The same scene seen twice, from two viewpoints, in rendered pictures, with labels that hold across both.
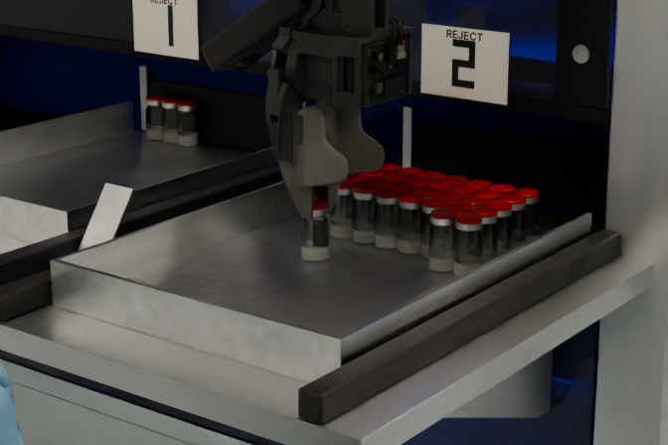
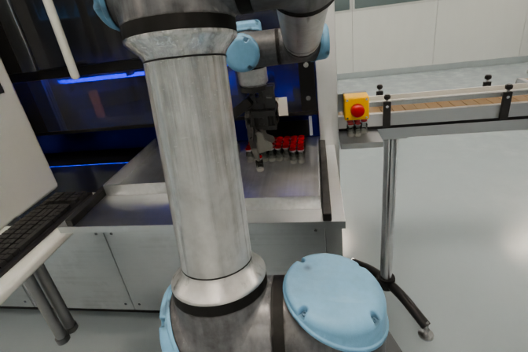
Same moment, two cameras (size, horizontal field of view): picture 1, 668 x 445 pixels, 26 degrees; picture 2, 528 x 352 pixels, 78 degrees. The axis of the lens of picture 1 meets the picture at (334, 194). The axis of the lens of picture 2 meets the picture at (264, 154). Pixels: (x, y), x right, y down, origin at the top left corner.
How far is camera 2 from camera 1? 0.49 m
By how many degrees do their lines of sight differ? 25
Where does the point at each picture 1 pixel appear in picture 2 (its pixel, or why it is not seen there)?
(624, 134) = (323, 115)
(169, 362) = (268, 217)
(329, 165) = (267, 145)
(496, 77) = (284, 108)
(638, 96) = (325, 105)
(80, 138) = (148, 154)
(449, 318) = (325, 177)
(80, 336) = not seen: hidden behind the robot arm
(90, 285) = not seen: hidden behind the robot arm
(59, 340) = not seen: hidden behind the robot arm
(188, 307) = (265, 199)
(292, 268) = (259, 175)
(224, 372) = (286, 214)
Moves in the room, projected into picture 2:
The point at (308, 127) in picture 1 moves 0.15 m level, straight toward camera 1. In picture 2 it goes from (258, 137) to (290, 154)
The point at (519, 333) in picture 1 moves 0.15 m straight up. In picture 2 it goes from (335, 174) to (332, 122)
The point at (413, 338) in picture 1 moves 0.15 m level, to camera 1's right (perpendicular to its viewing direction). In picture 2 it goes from (326, 187) to (372, 166)
